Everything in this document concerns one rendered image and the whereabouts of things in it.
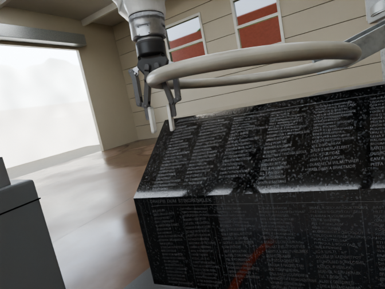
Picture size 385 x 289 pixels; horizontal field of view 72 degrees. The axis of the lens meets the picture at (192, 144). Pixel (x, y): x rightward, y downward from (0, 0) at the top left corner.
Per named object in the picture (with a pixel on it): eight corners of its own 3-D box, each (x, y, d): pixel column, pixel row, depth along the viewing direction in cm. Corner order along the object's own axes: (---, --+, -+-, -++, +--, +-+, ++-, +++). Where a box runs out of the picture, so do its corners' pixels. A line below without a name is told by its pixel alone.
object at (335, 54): (291, 79, 93) (290, 70, 93) (432, 47, 45) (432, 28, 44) (150, 93, 88) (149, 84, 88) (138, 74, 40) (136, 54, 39)
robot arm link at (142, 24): (158, 8, 62) (162, 34, 63) (167, 19, 71) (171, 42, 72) (122, 15, 64) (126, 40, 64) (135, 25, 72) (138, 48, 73)
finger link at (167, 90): (156, 65, 71) (161, 63, 71) (172, 105, 72) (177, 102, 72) (152, 63, 67) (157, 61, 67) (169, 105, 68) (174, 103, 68)
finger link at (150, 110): (149, 106, 69) (147, 107, 70) (154, 133, 70) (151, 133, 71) (153, 106, 72) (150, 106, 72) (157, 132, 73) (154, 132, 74)
